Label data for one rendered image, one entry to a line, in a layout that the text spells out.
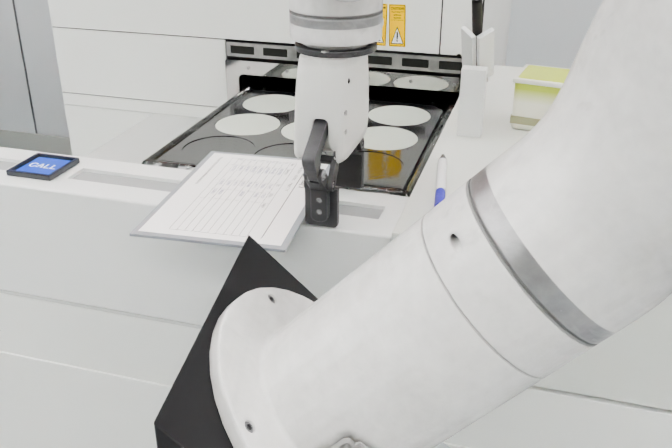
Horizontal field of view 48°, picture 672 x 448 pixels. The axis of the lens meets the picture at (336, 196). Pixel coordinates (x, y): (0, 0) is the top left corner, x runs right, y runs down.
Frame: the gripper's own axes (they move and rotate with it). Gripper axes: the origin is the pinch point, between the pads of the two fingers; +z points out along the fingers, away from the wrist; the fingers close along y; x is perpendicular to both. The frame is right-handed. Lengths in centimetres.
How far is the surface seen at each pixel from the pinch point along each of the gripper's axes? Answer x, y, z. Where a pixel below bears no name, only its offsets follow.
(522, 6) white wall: 7, -206, 18
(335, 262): 1.4, 4.8, 4.8
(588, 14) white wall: 29, -206, 20
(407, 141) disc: 0.2, -36.0, 7.2
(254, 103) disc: -28, -46, 7
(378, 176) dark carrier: -0.9, -22.5, 7.3
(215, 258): -11.4, 4.7, 6.4
